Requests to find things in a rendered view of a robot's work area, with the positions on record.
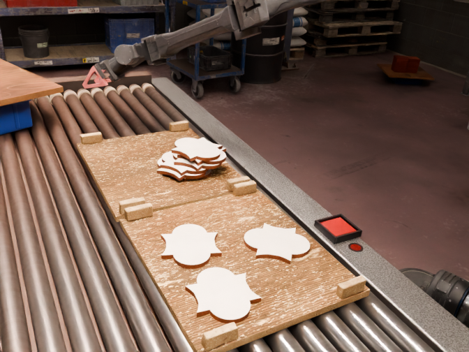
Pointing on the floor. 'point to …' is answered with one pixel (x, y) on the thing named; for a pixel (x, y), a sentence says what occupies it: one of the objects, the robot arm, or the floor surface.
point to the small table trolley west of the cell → (180, 70)
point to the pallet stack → (348, 26)
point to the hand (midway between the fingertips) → (91, 82)
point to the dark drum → (262, 52)
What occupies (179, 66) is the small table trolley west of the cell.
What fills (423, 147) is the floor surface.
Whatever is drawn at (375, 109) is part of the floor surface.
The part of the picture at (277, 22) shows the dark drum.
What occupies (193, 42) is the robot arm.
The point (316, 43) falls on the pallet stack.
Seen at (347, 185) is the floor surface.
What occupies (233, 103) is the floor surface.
